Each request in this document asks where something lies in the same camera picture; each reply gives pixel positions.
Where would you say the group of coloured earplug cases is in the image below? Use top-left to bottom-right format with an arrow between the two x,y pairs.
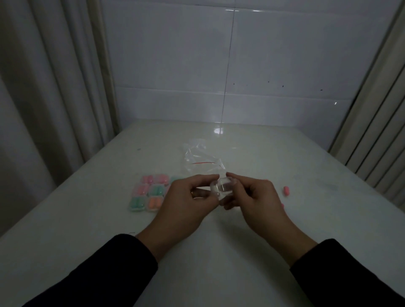
128,173 -> 184,213

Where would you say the clear plastic zip bag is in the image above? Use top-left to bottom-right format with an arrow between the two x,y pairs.
182,138 -> 227,178

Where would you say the person's right hand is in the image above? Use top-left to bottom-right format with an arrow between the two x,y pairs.
220,172 -> 290,243

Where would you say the person's right forearm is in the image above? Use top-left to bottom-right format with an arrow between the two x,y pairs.
263,219 -> 405,307

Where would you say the person's left forearm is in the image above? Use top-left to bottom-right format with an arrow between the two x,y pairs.
22,218 -> 188,307

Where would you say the small clear plastic case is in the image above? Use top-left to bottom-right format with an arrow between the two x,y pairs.
210,176 -> 237,206

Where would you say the person's left hand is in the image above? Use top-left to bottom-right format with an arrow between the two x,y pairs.
151,174 -> 221,241

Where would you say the beige curtain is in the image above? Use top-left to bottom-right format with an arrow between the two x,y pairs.
0,0 -> 121,238

